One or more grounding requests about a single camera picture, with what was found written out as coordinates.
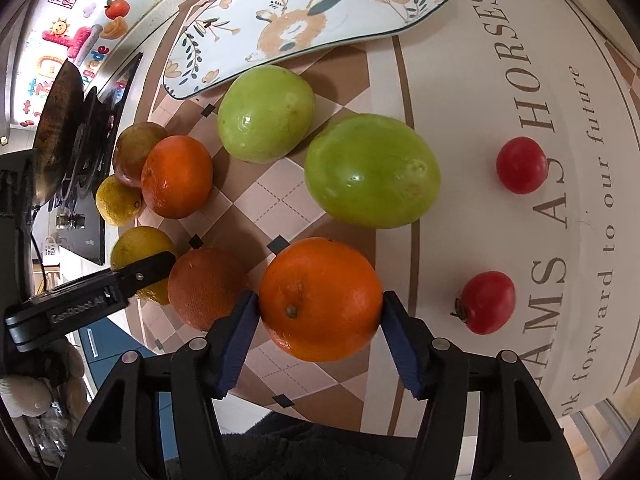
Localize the dark rough orange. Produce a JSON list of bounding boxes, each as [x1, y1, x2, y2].
[[167, 247, 250, 332]]

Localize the colourful wall stickers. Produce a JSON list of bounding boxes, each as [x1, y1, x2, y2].
[[12, 0, 131, 128]]

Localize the large green apple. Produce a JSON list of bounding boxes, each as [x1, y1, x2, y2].
[[305, 114, 442, 229]]

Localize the black gas stove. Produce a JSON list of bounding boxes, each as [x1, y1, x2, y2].
[[49, 53, 142, 266]]

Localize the red cherry tomato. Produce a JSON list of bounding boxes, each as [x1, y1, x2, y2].
[[496, 136, 549, 195], [452, 271, 516, 335]]

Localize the black frying pan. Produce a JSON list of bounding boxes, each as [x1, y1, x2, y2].
[[32, 60, 84, 207]]

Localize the yellow lemon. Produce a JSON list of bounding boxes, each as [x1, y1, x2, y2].
[[110, 226, 179, 306], [96, 174, 144, 226]]

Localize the small shiny tangerine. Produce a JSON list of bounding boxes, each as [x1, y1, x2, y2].
[[141, 136, 214, 219]]

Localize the floral oval ceramic plate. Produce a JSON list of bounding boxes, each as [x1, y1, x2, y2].
[[163, 0, 448, 100]]

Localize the large bright orange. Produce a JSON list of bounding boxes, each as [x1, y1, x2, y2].
[[258, 237, 383, 363]]

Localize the checkered printed table mat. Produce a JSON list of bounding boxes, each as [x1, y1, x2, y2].
[[114, 0, 640, 438]]

